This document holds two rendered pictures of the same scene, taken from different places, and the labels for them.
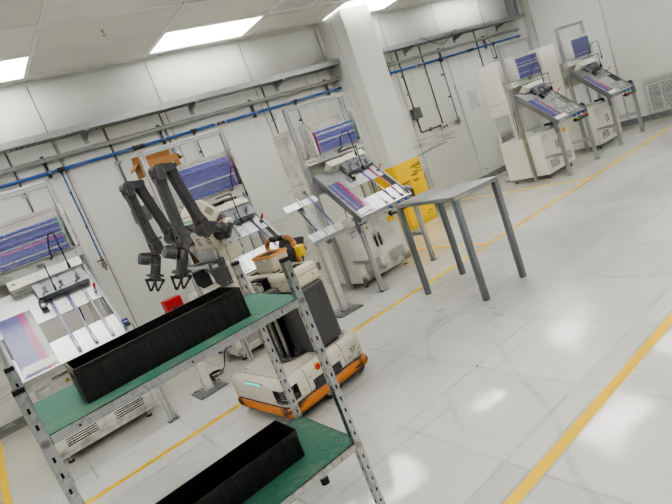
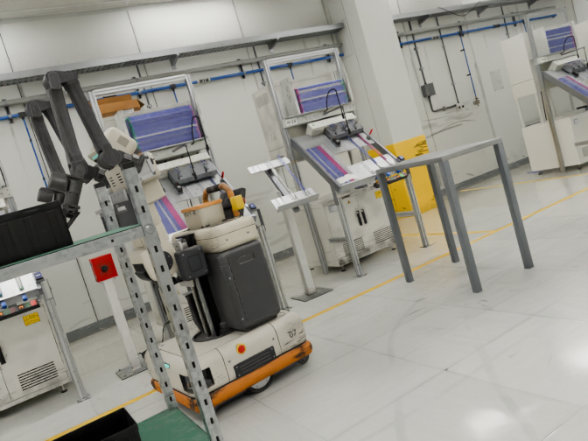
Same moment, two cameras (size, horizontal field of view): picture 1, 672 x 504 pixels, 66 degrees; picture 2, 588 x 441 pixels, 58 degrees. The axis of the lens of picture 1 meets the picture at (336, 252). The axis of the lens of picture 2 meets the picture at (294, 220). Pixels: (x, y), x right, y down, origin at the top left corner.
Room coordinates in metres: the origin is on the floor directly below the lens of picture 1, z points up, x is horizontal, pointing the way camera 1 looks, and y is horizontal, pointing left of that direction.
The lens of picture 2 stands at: (0.56, -0.28, 0.98)
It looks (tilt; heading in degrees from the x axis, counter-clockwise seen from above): 6 degrees down; 5
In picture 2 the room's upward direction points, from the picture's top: 17 degrees counter-clockwise
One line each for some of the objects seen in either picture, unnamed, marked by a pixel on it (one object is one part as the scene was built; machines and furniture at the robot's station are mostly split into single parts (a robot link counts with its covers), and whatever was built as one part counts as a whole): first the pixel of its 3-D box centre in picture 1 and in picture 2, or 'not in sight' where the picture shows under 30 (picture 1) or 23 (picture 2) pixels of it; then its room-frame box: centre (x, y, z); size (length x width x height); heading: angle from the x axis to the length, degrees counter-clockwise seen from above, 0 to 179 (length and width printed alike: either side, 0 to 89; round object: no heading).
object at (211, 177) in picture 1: (205, 179); (164, 129); (4.57, 0.83, 1.52); 0.51 x 0.13 x 0.27; 124
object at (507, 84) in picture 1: (526, 110); (556, 91); (7.41, -3.22, 0.95); 1.36 x 0.82 x 1.90; 34
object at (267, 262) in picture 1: (271, 261); (204, 214); (3.27, 0.40, 0.87); 0.23 x 0.15 x 0.11; 39
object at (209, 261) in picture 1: (210, 269); (121, 214); (3.01, 0.72, 0.99); 0.28 x 0.16 x 0.22; 39
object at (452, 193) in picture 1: (458, 239); (450, 215); (3.97, -0.94, 0.40); 0.70 x 0.45 x 0.80; 27
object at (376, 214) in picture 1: (361, 216); (346, 190); (5.30, -0.38, 0.65); 1.01 x 0.73 x 1.29; 34
